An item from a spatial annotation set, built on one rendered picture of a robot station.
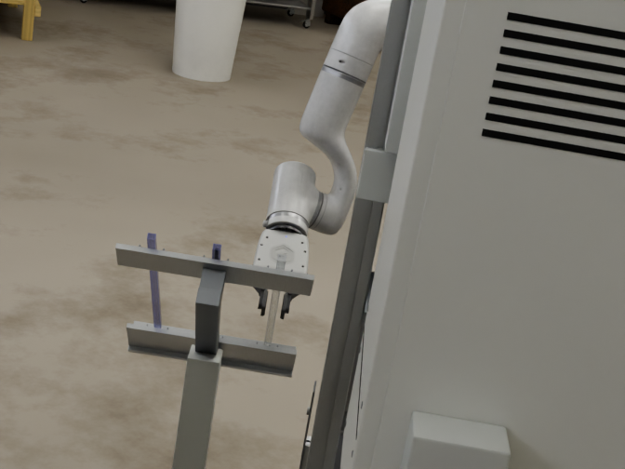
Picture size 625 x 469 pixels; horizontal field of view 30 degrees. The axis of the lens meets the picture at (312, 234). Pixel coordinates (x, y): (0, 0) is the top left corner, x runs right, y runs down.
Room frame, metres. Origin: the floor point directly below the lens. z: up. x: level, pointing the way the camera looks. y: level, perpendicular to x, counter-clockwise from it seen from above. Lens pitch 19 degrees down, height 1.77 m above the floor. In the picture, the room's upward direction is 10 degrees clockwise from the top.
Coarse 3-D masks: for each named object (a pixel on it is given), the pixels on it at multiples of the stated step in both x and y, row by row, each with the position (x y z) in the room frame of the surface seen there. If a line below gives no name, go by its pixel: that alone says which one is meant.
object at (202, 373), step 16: (192, 352) 1.94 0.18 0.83; (192, 368) 1.92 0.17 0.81; (208, 368) 1.92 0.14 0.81; (192, 384) 1.92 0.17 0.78; (208, 384) 1.92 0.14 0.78; (192, 400) 1.92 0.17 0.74; (208, 400) 1.92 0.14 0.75; (192, 416) 1.92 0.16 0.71; (208, 416) 1.92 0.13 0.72; (192, 432) 1.92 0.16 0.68; (208, 432) 1.92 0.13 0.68; (176, 448) 1.91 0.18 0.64; (192, 448) 1.92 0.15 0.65; (176, 464) 1.92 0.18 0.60; (192, 464) 1.92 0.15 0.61
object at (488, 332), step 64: (448, 0) 1.09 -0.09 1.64; (512, 0) 1.09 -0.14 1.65; (576, 0) 1.09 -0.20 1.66; (448, 64) 1.09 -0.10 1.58; (512, 64) 1.09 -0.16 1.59; (576, 64) 1.09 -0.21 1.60; (448, 128) 1.09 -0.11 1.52; (512, 128) 1.09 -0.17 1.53; (576, 128) 1.09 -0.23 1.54; (448, 192) 1.09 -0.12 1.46; (512, 192) 1.09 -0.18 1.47; (576, 192) 1.09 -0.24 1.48; (384, 256) 1.25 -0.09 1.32; (448, 256) 1.09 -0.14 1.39; (512, 256) 1.09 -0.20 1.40; (576, 256) 1.09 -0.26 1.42; (384, 320) 1.09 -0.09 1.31; (448, 320) 1.09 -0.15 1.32; (512, 320) 1.09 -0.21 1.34; (576, 320) 1.09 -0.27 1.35; (384, 384) 1.09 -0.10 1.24; (448, 384) 1.09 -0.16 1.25; (512, 384) 1.09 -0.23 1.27; (576, 384) 1.09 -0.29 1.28; (384, 448) 1.09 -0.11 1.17; (448, 448) 1.03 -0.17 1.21; (512, 448) 1.09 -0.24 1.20; (576, 448) 1.09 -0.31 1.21
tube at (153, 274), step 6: (150, 234) 1.82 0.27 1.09; (150, 240) 1.82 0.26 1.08; (150, 246) 1.83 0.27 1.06; (156, 246) 1.85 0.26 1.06; (150, 270) 1.90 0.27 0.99; (150, 276) 1.92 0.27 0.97; (156, 276) 1.92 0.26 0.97; (156, 282) 1.94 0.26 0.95; (156, 288) 1.96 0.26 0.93; (156, 294) 1.98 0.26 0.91; (156, 300) 2.00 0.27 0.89; (156, 306) 2.02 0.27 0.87; (156, 312) 2.04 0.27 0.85; (156, 318) 2.06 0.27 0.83; (156, 324) 2.09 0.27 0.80
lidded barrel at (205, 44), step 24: (192, 0) 7.79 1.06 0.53; (216, 0) 7.78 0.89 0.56; (240, 0) 7.89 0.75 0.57; (192, 24) 7.80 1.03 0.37; (216, 24) 7.79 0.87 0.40; (240, 24) 7.98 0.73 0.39; (192, 48) 7.80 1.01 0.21; (216, 48) 7.81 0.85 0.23; (192, 72) 7.81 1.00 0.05; (216, 72) 7.84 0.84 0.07
